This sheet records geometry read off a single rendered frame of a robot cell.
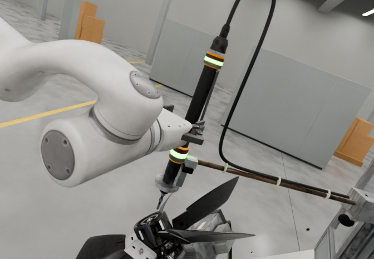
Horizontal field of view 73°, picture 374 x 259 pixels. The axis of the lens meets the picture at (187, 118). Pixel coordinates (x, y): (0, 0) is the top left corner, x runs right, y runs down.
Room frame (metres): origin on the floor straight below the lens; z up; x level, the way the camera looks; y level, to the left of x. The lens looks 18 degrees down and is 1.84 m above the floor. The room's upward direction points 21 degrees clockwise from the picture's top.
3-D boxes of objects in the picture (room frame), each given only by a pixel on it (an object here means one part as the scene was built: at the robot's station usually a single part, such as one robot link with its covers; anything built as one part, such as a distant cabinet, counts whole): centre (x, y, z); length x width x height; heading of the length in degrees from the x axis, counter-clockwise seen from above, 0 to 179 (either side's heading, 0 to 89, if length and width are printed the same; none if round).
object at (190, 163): (0.60, -0.02, 1.49); 0.09 x 0.07 x 0.10; 102
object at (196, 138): (0.46, -0.01, 1.66); 0.08 x 0.06 x 0.01; 75
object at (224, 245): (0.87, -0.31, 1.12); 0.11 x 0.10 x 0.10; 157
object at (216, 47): (0.60, -0.01, 1.65); 0.04 x 0.04 x 0.46
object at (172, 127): (0.45, 0.05, 1.66); 0.11 x 0.10 x 0.07; 157
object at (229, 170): (0.66, -0.31, 1.54); 0.54 x 0.01 x 0.01; 102
